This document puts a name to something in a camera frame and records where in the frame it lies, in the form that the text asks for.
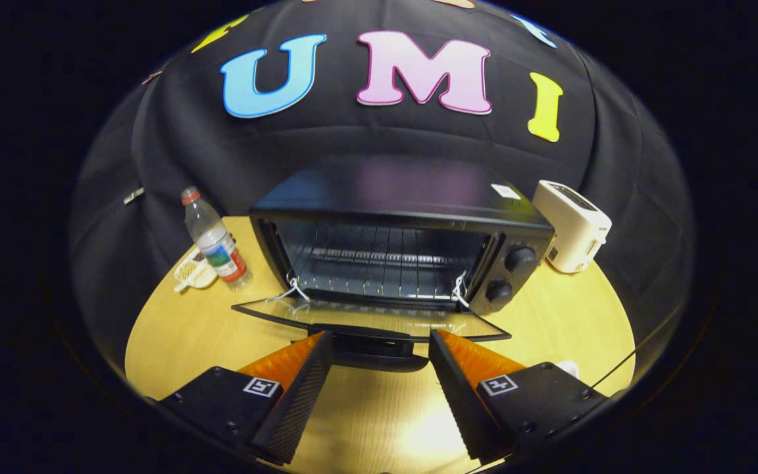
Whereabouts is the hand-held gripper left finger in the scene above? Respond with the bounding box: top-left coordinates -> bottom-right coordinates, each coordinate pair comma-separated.
155,330 -> 335,465

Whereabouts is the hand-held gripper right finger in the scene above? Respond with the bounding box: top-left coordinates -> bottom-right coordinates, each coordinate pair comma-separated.
428,329 -> 611,463

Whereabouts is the black toaster oven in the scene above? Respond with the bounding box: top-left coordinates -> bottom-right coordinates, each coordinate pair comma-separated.
231,155 -> 556,373

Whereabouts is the white bread toaster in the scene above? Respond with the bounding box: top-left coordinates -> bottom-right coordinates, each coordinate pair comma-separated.
532,180 -> 613,275

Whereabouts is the small white snack dish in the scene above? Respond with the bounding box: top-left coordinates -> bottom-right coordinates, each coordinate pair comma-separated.
174,247 -> 218,292

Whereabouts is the clear plastic water bottle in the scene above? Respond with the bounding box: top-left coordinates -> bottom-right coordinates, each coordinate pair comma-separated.
180,186 -> 253,292

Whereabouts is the black backdrop cloth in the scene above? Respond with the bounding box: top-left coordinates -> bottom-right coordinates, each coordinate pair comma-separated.
70,0 -> 695,369

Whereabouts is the thin black cable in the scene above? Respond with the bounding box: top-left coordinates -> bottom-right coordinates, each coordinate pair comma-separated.
590,309 -> 689,390

